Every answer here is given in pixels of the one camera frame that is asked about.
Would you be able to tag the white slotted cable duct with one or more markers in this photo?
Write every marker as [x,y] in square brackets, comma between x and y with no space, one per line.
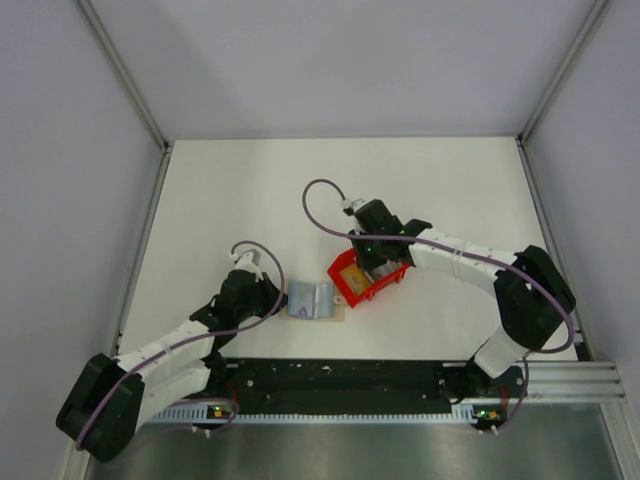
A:
[202,414]

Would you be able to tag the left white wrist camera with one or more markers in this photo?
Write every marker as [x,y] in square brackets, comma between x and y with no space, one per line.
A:
[247,261]

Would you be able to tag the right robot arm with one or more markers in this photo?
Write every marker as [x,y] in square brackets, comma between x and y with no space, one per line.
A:
[532,296]

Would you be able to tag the light blue credit card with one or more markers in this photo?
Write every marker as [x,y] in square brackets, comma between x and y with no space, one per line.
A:
[301,300]

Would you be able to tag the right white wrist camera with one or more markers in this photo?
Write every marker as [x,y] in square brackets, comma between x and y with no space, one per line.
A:
[350,207]

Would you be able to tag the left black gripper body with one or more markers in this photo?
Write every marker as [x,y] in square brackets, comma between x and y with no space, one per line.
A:
[243,312]

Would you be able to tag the gold credit card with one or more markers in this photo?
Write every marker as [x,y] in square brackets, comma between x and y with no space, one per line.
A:
[356,280]

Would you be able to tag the grey credit card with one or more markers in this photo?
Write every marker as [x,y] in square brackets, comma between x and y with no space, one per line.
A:
[323,301]

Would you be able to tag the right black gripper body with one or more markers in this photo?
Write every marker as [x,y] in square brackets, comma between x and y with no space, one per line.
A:
[359,230]

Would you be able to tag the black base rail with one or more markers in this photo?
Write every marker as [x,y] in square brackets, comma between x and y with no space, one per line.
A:
[322,386]

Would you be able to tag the beige card holder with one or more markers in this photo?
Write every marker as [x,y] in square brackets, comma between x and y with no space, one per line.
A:
[339,314]

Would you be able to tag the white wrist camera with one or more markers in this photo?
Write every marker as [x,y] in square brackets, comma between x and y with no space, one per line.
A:
[247,261]
[350,207]

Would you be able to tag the red plastic card tray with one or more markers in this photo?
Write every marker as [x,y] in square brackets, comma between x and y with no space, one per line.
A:
[347,258]

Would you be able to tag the stack of upright cards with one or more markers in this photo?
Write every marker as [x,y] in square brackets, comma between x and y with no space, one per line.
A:
[384,270]

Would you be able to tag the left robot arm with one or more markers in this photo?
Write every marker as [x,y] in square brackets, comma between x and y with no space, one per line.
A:
[114,396]

